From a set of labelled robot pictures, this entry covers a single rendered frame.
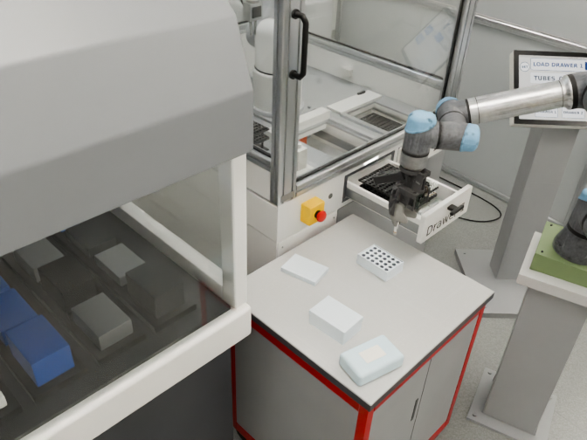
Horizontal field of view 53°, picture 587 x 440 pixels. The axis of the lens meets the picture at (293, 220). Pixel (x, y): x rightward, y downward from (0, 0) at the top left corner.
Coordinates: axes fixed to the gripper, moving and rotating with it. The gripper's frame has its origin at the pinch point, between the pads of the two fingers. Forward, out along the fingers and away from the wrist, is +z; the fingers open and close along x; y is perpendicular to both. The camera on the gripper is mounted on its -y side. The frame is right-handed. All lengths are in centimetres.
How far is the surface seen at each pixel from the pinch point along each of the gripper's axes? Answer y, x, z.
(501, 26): -77, 192, -6
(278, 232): -31.2, -18.7, 13.5
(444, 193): -7.7, 40.0, 10.2
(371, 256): -7.1, 0.9, 18.5
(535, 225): 0, 122, 58
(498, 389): 34, 40, 79
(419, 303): 15.4, -2.7, 21.1
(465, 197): 0.8, 39.3, 7.5
